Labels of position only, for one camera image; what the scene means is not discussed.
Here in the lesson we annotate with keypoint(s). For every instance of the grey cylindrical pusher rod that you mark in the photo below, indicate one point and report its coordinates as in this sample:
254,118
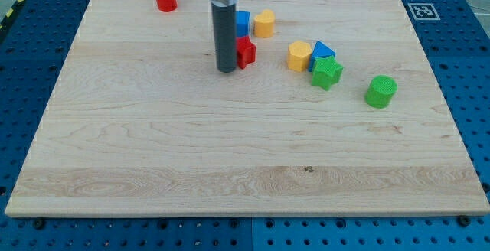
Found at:
225,34

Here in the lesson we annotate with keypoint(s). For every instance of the red star block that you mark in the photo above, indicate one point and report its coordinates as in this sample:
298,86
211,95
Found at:
246,52

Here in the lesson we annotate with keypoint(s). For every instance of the blue cube block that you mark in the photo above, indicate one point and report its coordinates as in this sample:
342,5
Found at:
243,23

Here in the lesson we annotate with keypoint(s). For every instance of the green star block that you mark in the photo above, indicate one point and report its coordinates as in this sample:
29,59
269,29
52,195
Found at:
326,72

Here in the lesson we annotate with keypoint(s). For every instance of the yellow heart block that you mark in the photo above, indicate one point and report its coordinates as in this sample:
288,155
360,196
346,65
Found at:
263,24

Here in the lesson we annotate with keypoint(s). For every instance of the yellow hexagon block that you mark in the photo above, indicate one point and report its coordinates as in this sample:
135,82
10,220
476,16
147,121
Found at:
298,57

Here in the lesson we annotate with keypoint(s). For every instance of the blue triangle block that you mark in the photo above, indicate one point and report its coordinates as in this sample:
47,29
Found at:
320,50

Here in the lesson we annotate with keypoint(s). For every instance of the light wooden board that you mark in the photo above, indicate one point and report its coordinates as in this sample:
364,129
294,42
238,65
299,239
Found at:
142,124

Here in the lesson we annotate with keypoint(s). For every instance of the green cylinder block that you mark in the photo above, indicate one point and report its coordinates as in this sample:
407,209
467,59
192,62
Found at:
380,91

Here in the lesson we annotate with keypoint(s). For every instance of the white fiducial marker tag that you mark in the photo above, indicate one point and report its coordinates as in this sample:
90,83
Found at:
422,11

